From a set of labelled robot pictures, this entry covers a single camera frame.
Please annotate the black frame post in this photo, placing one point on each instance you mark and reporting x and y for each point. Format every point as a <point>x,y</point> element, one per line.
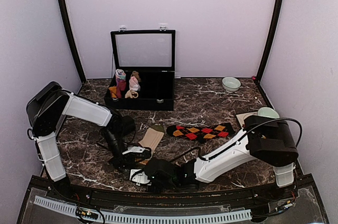
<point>269,40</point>
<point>71,41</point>

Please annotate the multicolour rolled sock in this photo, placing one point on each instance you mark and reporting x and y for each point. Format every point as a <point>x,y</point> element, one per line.
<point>120,74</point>

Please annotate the beige rolled sock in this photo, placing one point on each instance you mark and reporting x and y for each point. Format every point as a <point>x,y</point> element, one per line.
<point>131,94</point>

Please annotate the black box with glass lid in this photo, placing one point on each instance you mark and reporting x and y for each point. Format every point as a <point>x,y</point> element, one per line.
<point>152,54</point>

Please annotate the pale green bowl at back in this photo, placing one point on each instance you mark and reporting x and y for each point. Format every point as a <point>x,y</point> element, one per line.
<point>231,84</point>

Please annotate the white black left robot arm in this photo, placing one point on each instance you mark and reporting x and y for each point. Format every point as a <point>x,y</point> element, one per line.
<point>51,104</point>

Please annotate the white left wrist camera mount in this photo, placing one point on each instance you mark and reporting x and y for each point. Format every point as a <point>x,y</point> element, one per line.
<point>134,149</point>

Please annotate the black argyle orange red sock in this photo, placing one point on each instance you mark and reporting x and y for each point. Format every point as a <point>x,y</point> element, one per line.
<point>201,134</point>

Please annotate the orange rolled sock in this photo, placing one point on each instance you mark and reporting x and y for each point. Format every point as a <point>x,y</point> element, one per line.
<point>113,92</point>

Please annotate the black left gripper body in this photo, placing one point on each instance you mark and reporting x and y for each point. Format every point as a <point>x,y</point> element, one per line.
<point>111,138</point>

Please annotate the small circuit board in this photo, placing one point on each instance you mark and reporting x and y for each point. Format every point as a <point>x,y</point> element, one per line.
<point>86,214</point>
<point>285,206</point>

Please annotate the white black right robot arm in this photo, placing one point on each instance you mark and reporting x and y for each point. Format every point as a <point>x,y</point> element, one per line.
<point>265,139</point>

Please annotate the small circuit board right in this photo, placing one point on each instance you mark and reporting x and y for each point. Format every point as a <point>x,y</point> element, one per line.
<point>285,206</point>

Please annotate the black left frame post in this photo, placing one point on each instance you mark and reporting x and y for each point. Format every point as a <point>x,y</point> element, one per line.
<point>71,41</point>

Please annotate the black right frame post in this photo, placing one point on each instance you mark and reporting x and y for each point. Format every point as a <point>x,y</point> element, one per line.
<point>269,40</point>

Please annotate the magenta rolled sock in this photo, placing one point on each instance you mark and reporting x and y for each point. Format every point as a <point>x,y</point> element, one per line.
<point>120,87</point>

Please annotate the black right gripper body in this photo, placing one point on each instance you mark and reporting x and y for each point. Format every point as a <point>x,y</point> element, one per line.
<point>169,185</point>

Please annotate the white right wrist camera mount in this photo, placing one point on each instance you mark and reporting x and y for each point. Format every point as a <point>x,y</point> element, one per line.
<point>138,177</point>

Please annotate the pink white rolled sock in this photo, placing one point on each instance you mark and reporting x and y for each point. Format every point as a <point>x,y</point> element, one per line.
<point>134,84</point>

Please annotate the brown rolled sock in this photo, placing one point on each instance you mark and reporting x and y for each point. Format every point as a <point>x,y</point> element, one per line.
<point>136,75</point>

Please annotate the striped beige maroon sock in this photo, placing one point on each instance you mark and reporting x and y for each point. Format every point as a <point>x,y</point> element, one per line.
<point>152,137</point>

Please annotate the small circuit board left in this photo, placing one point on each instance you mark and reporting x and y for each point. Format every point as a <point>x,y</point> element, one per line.
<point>86,214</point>

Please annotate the square floral plate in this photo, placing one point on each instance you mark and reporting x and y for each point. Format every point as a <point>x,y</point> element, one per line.
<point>241,117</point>

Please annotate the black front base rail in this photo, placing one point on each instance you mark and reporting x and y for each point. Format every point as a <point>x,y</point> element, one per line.
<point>249,197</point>

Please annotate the pale green bowl on plate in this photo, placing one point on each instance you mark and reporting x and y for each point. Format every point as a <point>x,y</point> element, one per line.
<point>268,112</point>

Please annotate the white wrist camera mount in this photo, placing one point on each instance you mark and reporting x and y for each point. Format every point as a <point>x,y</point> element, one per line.
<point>138,177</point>
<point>134,149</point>

